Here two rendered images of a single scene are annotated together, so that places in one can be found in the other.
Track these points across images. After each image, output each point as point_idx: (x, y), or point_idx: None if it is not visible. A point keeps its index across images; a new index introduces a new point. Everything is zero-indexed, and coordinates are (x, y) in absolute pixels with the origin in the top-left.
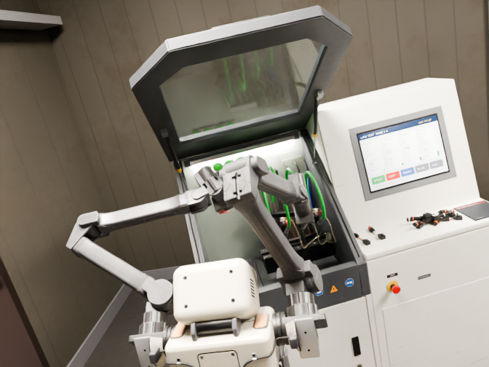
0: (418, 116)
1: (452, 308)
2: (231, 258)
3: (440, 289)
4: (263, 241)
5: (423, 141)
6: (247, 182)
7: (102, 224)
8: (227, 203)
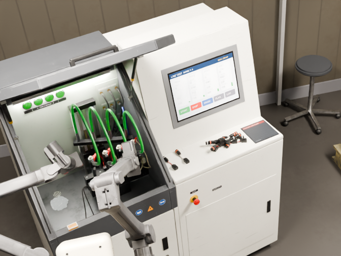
0: (218, 54)
1: (235, 205)
2: None
3: (228, 194)
4: (121, 224)
5: (221, 75)
6: (115, 197)
7: None
8: (101, 211)
